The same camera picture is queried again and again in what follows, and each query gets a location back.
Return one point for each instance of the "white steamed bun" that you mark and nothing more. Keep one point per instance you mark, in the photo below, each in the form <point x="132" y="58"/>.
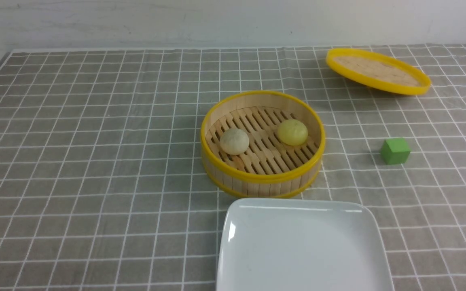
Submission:
<point x="234" y="141"/>

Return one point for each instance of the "bamboo steamer basket yellow rim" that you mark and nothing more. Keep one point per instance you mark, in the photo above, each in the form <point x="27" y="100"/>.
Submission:
<point x="268" y="167"/>

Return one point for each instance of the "grey checked tablecloth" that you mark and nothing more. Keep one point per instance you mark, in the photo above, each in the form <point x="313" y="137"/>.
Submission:
<point x="102" y="186"/>

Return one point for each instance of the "bamboo steamer lid yellow rim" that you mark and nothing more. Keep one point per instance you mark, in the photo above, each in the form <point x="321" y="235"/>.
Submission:
<point x="378" y="71"/>

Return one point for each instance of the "green cube block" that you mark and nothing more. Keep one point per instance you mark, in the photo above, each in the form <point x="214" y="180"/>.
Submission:
<point x="395" y="151"/>

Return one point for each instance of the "white square plate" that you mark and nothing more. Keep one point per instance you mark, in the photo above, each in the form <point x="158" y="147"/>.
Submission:
<point x="271" y="244"/>

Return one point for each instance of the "yellow steamed bun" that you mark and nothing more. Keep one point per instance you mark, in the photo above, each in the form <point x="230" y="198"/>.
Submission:
<point x="292" y="132"/>

